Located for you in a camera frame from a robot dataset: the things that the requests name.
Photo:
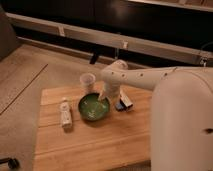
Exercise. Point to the black chair caster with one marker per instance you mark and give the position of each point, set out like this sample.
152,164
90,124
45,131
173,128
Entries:
13,163

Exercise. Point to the green ceramic bowl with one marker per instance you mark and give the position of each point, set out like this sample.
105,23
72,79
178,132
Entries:
91,109

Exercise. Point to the wooden table board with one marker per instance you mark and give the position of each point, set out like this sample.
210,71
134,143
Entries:
120,139

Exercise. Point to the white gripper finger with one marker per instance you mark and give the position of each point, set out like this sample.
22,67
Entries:
102,95

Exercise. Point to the white plastic bottle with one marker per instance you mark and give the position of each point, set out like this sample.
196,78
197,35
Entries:
66,118

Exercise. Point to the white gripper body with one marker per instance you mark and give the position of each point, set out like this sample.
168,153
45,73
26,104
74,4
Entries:
111,90

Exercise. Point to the dark table leg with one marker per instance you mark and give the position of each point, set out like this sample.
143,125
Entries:
94,58

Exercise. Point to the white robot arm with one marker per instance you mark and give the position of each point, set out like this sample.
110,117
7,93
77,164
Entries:
181,112

